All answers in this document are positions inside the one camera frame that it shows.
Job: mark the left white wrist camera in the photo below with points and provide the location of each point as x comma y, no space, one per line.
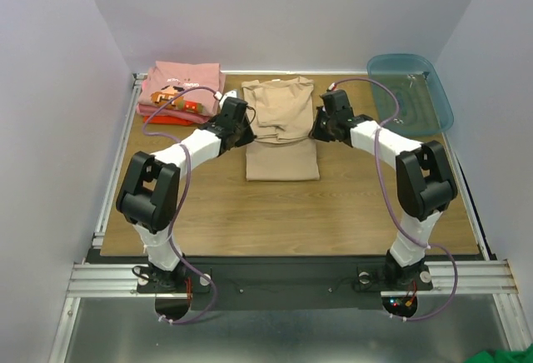
221,98

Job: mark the teal plastic bin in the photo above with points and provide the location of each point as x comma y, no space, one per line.
421,107

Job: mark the red folded t shirt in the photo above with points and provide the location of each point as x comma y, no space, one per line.
167,120

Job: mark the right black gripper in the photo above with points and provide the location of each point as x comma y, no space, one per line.
321,126

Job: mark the pink printed folded t shirt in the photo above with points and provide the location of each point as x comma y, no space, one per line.
190,88

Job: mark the green cloth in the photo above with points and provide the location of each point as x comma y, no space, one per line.
524,356

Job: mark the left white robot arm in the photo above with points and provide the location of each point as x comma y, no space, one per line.
155,186

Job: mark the aluminium table frame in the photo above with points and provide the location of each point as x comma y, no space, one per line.
473,307

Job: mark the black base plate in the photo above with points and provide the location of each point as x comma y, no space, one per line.
284,283

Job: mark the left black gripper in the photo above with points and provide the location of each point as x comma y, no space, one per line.
248,137

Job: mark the plain pink folded t shirt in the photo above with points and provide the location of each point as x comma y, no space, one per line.
197,106

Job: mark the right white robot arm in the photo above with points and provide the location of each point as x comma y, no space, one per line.
425,185

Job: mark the beige t shirt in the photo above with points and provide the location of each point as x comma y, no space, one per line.
282,150

